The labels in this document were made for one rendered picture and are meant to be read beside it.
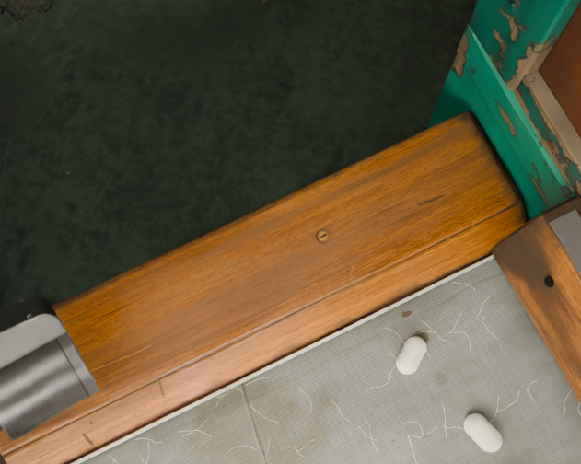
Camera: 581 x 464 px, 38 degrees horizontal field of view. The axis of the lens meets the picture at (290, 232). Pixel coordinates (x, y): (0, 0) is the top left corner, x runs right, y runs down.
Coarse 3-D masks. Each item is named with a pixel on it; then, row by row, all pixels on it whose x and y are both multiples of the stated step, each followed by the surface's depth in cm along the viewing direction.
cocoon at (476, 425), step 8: (472, 416) 67; (480, 416) 67; (464, 424) 67; (472, 424) 66; (480, 424) 66; (488, 424) 67; (472, 432) 66; (480, 432) 66; (488, 432) 66; (496, 432) 66; (480, 440) 66; (488, 440) 66; (496, 440) 66; (488, 448) 66; (496, 448) 66
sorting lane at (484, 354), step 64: (384, 320) 70; (448, 320) 70; (512, 320) 70; (256, 384) 69; (320, 384) 69; (384, 384) 69; (448, 384) 69; (512, 384) 69; (128, 448) 68; (192, 448) 68; (256, 448) 68; (320, 448) 68; (384, 448) 68; (448, 448) 68; (512, 448) 68; (576, 448) 68
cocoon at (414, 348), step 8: (416, 336) 69; (408, 344) 68; (416, 344) 68; (424, 344) 68; (408, 352) 68; (416, 352) 68; (424, 352) 68; (400, 360) 68; (408, 360) 68; (416, 360) 68; (400, 368) 68; (408, 368) 68; (416, 368) 68
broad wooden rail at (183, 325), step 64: (448, 128) 72; (320, 192) 71; (384, 192) 71; (448, 192) 71; (512, 192) 71; (192, 256) 69; (256, 256) 69; (320, 256) 69; (384, 256) 69; (448, 256) 70; (64, 320) 68; (128, 320) 68; (192, 320) 68; (256, 320) 68; (320, 320) 69; (128, 384) 67; (192, 384) 68; (0, 448) 65; (64, 448) 67
